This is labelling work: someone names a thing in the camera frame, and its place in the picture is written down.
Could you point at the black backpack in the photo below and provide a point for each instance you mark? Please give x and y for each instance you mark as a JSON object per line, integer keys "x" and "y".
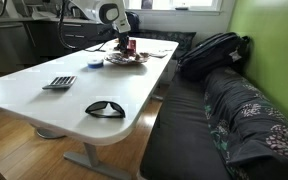
{"x": 210, "y": 55}

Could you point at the red drink can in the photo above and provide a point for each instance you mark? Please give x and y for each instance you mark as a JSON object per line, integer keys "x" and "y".
{"x": 133, "y": 45}

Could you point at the grey round pedestal foot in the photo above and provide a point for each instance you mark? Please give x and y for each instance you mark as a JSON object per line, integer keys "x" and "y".
{"x": 48, "y": 133}

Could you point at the dark bench seat pad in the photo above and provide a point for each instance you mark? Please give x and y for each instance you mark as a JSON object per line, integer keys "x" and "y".
{"x": 180, "y": 133}

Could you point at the white paper sheet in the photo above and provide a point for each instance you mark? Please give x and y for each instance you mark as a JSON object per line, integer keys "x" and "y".
{"x": 159, "y": 55}

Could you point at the blue white tape roll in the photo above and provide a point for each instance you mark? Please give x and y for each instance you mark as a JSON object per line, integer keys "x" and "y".
{"x": 95, "y": 63}

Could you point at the white window frame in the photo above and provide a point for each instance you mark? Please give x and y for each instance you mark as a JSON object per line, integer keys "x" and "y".
{"x": 175, "y": 11}

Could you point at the silver calculator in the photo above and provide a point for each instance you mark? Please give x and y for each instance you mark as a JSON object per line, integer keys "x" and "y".
{"x": 60, "y": 82}

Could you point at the brown patterned plate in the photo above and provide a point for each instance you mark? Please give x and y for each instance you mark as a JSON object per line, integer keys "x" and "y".
{"x": 125, "y": 59}

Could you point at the dark grey drawer cabinet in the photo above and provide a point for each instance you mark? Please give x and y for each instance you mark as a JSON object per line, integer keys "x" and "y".
{"x": 77, "y": 35}

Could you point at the dark patterned pillow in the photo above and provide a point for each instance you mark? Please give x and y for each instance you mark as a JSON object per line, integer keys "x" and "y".
{"x": 180, "y": 38}

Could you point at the black sunglasses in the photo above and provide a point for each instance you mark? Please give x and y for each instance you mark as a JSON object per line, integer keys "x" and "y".
{"x": 97, "y": 107}

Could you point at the steel dishwasher front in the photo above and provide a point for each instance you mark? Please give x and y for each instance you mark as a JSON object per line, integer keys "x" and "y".
{"x": 2, "y": 45}

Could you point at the grey table leg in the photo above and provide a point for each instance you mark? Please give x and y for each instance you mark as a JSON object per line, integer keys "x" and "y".
{"x": 91, "y": 156}

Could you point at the dark floral cushion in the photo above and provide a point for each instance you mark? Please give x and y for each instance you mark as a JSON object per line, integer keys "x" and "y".
{"x": 247, "y": 116}

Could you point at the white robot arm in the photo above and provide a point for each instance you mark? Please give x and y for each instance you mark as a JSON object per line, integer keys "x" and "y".
{"x": 100, "y": 11}

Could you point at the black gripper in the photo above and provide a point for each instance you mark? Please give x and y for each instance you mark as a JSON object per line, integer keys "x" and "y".
{"x": 123, "y": 37}

